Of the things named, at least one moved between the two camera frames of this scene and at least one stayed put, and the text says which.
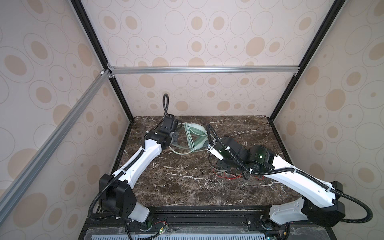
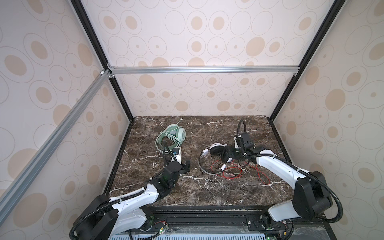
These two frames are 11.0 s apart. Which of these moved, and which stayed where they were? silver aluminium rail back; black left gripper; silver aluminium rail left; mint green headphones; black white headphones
Moved: black left gripper; black white headphones; mint green headphones
Stayed: silver aluminium rail back; silver aluminium rail left
